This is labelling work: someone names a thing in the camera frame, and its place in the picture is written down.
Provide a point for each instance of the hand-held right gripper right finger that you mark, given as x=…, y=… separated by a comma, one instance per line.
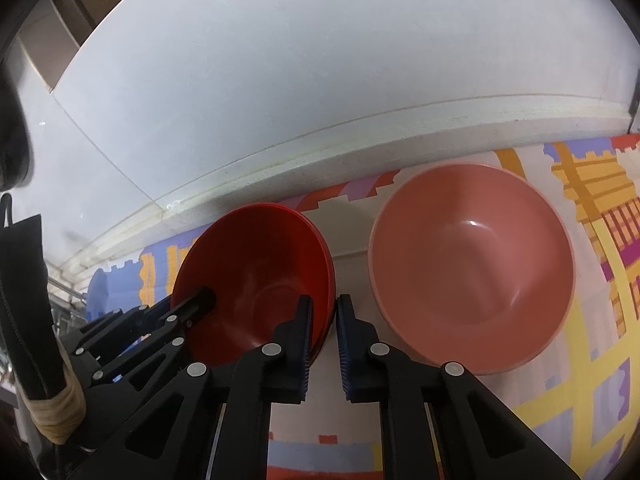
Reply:
x=343, y=347

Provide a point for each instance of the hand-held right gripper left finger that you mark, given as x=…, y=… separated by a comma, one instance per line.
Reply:
x=306, y=342

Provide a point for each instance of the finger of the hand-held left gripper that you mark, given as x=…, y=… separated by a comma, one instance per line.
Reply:
x=125, y=321
x=200, y=301

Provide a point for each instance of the red and black bowl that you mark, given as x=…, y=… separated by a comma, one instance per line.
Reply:
x=260, y=260

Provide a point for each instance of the black cloth with tan band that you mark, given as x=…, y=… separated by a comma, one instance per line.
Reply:
x=30, y=310

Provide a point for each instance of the pink ribbed bowl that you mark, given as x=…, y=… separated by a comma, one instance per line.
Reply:
x=475, y=270

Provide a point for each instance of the dark round object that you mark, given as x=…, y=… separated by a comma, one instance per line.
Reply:
x=12, y=150

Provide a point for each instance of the colourful patterned table mat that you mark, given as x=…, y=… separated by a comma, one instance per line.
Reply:
x=550, y=410

